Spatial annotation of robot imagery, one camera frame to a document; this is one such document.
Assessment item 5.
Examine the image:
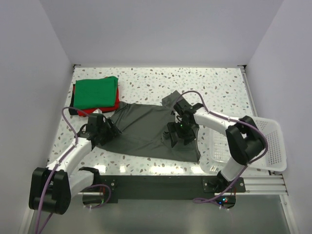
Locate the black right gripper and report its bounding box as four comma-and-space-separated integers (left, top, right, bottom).
168, 119, 196, 147

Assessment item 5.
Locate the grey t-shirt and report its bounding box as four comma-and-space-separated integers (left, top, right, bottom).
97, 91, 200, 163

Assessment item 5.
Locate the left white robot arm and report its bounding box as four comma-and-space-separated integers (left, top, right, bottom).
28, 114, 121, 215

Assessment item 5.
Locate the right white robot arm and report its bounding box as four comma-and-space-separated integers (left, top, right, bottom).
167, 105, 268, 192

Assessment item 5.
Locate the folded red t-shirt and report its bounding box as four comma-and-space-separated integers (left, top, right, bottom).
82, 88, 120, 114

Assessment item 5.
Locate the folded green t-shirt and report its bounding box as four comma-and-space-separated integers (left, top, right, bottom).
73, 76, 118, 110

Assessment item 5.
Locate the folded black t-shirt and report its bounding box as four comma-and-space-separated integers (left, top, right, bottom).
68, 91, 78, 116

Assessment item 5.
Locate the white plastic basket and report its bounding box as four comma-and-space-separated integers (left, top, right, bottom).
197, 117, 287, 172

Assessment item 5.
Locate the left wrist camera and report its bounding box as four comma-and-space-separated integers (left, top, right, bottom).
86, 112, 105, 133

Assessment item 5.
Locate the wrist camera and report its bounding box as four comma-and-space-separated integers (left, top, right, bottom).
86, 112, 105, 133
174, 98, 203, 117

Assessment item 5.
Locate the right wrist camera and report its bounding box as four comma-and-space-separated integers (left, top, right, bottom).
174, 98, 203, 117

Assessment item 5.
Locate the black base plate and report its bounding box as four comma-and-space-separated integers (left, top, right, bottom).
72, 174, 247, 210

